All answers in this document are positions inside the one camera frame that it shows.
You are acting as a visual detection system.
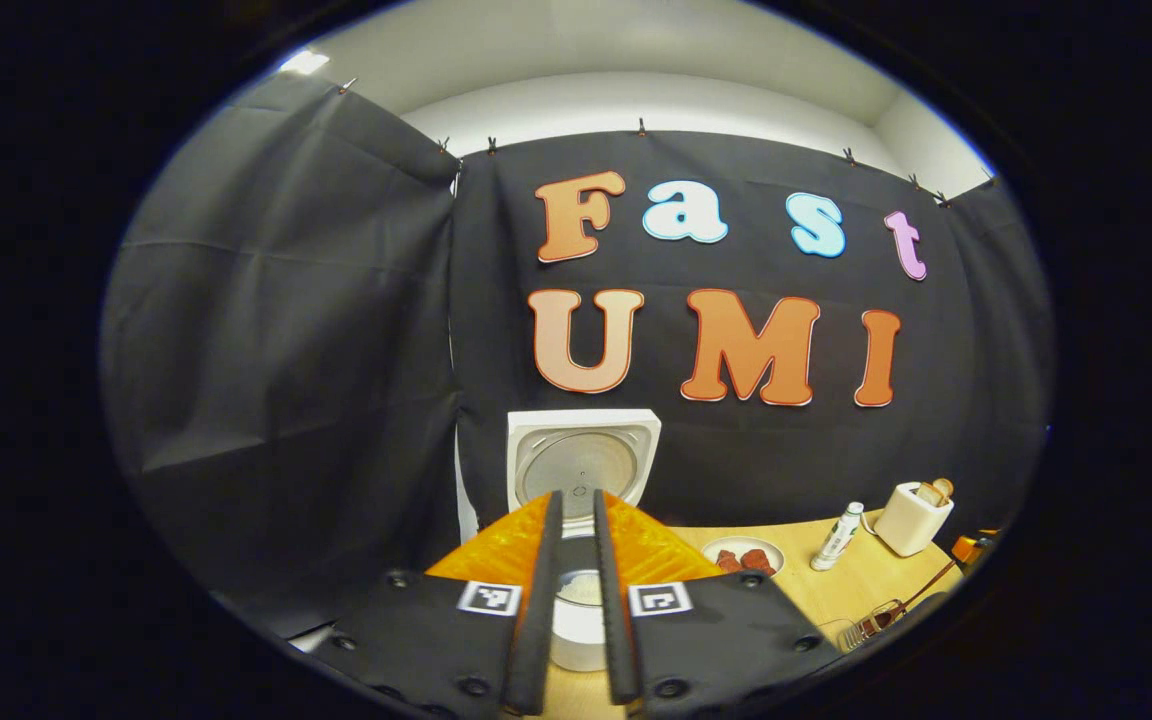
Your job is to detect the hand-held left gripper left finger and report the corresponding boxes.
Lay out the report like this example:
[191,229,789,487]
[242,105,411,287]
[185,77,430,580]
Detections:
[308,490,565,719]

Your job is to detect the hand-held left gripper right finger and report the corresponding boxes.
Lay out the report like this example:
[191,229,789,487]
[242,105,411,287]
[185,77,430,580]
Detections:
[591,488,845,719]

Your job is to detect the wire chopstick holder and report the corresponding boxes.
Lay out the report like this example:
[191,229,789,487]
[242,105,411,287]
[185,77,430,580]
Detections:
[820,597,909,654]

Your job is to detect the cream toaster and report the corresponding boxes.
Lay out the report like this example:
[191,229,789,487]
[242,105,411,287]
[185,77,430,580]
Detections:
[873,481,955,558]

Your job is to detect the white bottle green label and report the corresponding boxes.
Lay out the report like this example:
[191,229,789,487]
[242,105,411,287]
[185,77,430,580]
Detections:
[810,501,865,573]

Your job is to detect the white plate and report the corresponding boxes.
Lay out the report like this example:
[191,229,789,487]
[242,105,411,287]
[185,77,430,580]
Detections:
[701,536,787,579]

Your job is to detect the white rice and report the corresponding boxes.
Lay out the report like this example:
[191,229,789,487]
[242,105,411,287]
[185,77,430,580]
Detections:
[558,570,604,607]

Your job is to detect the black backdrop cloth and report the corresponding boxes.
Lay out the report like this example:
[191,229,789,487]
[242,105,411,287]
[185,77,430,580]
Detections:
[101,70,1052,641]

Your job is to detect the wooden spoon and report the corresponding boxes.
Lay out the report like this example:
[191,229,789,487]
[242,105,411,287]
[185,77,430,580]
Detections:
[858,560,963,639]

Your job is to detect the white rice cooker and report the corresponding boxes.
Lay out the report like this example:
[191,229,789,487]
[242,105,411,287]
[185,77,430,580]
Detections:
[506,407,663,674]

